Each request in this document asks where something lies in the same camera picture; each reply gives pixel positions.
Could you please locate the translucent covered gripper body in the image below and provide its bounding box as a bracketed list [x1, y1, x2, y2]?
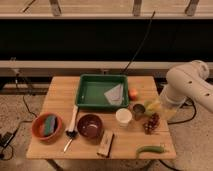
[160, 87, 185, 121]

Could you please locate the white towel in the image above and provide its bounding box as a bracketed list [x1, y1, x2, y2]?
[104, 84, 123, 106]

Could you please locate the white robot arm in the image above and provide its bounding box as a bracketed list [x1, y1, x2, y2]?
[159, 60, 213, 120]

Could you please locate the small metal cup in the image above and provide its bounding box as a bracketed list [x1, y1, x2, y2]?
[133, 104, 145, 120]

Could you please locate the white paper cup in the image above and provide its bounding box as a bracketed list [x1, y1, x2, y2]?
[115, 108, 132, 127]

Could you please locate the bunch of dark grapes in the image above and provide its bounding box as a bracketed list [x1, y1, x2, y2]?
[143, 113, 160, 134]

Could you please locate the orange fruit toy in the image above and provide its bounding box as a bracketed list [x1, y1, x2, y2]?
[129, 88, 138, 100]

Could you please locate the wooden block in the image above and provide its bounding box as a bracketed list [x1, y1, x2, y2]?
[97, 130, 114, 157]

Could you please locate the green plastic tray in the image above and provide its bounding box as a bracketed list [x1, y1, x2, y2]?
[75, 74, 129, 110]

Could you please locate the dark red bowl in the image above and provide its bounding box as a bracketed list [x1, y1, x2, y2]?
[77, 114, 103, 139]

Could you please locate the wooden table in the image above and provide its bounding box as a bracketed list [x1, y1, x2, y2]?
[26, 76, 176, 160]

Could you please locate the green blue sponge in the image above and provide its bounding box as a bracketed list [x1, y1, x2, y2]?
[43, 115, 57, 137]

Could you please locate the orange bowl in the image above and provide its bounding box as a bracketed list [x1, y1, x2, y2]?
[31, 113, 63, 143]

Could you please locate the black floor cable right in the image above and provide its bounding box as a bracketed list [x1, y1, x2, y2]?
[167, 99, 198, 126]

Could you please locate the black floor cable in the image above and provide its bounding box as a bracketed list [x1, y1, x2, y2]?
[167, 99, 198, 126]
[0, 73, 38, 160]

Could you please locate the black cable on rail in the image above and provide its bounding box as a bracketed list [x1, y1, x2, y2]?
[120, 10, 157, 75]

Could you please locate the black floor cable left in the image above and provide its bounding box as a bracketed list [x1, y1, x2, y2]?
[0, 73, 38, 160]

